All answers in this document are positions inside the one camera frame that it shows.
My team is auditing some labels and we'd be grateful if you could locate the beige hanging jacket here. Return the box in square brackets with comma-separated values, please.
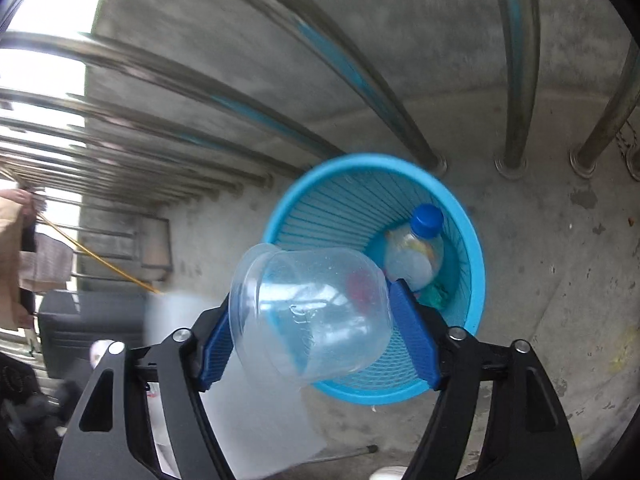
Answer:
[0, 187, 46, 331]

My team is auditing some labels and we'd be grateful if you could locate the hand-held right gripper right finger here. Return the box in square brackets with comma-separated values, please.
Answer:
[389, 279, 583, 480]

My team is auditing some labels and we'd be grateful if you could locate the steel balcony railing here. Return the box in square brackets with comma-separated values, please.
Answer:
[0, 0, 640, 201]

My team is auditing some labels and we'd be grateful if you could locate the framed mesh screen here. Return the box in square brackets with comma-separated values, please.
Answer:
[137, 212, 173, 273]

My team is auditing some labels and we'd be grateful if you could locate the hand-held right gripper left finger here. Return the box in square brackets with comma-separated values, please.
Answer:
[54, 302, 238, 480]

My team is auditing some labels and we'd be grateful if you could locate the grey checked hanging cloth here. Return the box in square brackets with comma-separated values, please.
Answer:
[20, 232, 75, 293]

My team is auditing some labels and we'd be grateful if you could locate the dark cabinet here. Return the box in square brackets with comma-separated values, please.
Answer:
[37, 290, 151, 376]

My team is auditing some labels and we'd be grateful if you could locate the clear plastic cup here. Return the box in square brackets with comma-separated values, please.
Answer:
[228, 243, 394, 390]

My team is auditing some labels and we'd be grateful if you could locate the blue plastic waste basket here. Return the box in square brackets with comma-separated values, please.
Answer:
[262, 153, 487, 407]

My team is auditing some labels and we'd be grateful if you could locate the yellow broom handle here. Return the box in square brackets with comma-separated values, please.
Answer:
[40, 215, 161, 295]

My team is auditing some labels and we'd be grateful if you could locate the dark cloth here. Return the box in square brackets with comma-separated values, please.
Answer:
[0, 352, 83, 480]

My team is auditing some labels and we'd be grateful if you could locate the plastic bottle with blue cap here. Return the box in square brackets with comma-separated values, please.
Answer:
[384, 203, 446, 292]

